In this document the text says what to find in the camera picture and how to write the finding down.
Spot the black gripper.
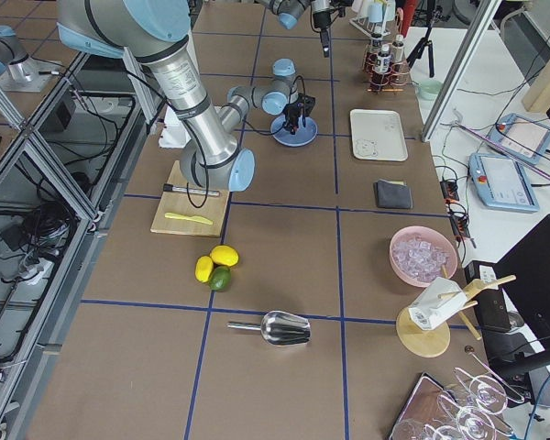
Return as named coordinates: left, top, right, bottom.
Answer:
left=283, top=101, right=303, bottom=134
left=312, top=9, right=332, bottom=58

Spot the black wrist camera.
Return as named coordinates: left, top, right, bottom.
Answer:
left=298, top=93, right=315, bottom=117

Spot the metal ice scoop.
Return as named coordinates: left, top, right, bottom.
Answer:
left=227, top=311, right=311, bottom=347

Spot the pink bowl with ice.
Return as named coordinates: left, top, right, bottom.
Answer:
left=389, top=226, right=458, bottom=287

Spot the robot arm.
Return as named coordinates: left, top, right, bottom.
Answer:
left=58, top=1, right=301, bottom=192
left=258, top=0, right=336, bottom=58

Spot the black monitor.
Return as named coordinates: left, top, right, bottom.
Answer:
left=474, top=213, right=550, bottom=381

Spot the white wire cup rack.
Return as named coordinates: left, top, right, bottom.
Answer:
left=350, top=0, right=403, bottom=37

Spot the black tripod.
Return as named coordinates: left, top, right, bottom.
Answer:
left=406, top=0, right=442, bottom=78

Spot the wooden cutting board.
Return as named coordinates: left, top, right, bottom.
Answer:
left=150, top=159, right=233, bottom=238

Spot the yellow plastic knife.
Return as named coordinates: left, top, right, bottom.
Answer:
left=164, top=212, right=214, bottom=226

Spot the copper wire bottle rack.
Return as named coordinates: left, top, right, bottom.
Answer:
left=362, top=34, right=410, bottom=93

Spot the whole yellow lemon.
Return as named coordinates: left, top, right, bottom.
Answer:
left=210, top=245, right=239, bottom=267

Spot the grey folded cloth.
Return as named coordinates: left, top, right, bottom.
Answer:
left=374, top=180, right=413, bottom=209

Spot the green bowl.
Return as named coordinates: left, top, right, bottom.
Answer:
left=415, top=78, right=443, bottom=101

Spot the tea bottle white cap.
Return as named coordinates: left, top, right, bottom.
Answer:
left=375, top=44, right=391, bottom=74

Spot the green lime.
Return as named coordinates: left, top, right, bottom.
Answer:
left=208, top=266, right=232, bottom=292

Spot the steel cylinder tool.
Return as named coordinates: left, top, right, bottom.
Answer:
left=163, top=183, right=220, bottom=197

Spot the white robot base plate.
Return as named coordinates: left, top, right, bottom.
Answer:
left=159, top=107, right=191, bottom=149

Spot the cream bear tray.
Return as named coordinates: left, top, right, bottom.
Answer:
left=349, top=109, right=408, bottom=162

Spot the wooden round stand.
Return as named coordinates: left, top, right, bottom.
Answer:
left=396, top=275, right=516, bottom=358

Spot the blue teach pendant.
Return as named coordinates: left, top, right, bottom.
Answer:
left=468, top=153, right=540, bottom=213
left=488, top=113, right=550, bottom=165

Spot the blue round plate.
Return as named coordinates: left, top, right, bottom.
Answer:
left=270, top=115, right=318, bottom=148

